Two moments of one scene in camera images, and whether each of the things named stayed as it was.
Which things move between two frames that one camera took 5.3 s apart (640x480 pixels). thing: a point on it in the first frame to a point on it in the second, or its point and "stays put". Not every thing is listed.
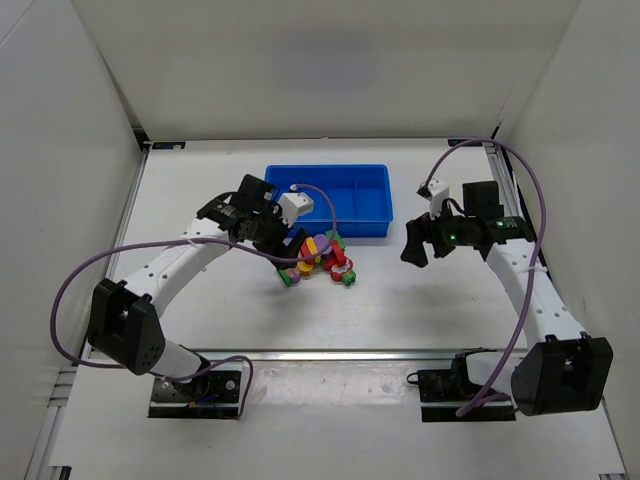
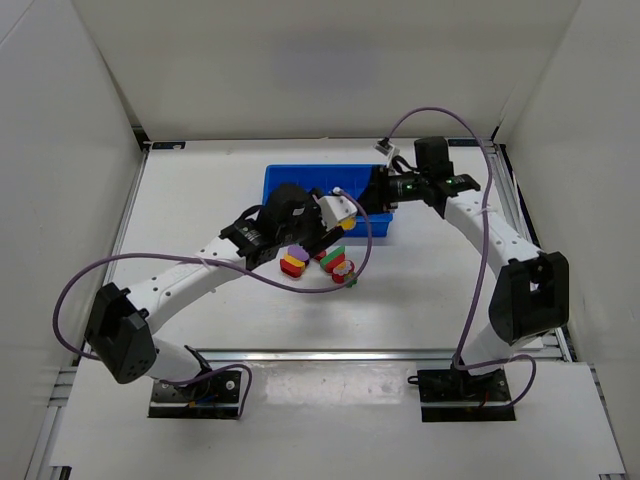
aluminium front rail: x=327 y=355 stays put
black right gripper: x=431 y=235 to x=377 y=190
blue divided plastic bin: x=361 y=194 stays put
